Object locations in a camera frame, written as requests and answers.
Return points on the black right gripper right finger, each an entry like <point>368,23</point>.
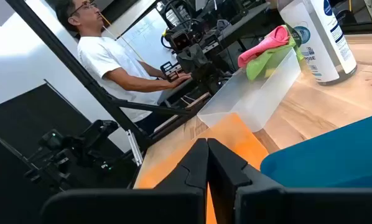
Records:
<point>267,205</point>

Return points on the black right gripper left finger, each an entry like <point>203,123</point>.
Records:
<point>179,202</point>

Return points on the green microfiber towel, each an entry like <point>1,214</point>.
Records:
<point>257,65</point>

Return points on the pink microfiber towel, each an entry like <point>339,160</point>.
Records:
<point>267,43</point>

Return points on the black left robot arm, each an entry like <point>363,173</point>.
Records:
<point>186,25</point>

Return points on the gray desk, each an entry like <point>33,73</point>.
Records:
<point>173,91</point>

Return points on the clear plastic bin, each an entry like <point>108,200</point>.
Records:
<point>251,102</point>

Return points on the orange plastic bin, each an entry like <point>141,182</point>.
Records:
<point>232,140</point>

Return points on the blue plastic bin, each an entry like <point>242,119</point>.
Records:
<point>329,155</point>

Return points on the person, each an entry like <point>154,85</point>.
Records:
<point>105,59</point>

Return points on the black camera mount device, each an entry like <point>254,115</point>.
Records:
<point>89,140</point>

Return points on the black aluminium table frame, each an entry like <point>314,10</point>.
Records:
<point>64,59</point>

